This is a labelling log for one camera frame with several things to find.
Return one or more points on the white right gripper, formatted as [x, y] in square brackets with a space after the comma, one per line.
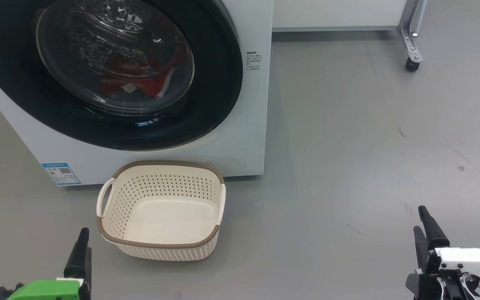
[469, 262]

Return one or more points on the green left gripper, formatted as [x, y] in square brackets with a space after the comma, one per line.
[48, 291]

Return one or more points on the red and white garment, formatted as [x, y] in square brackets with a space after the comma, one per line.
[140, 73]

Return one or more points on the black round glass washer door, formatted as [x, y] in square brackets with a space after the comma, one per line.
[215, 83]

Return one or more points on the cream perforated laundry basket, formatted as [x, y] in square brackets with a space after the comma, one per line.
[169, 216]

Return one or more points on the white front-load washing machine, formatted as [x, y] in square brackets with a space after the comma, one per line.
[240, 125]

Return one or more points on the blue energy label sticker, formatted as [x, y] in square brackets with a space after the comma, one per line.
[61, 174]

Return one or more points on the metal frame leg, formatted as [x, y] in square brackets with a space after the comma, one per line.
[410, 29]

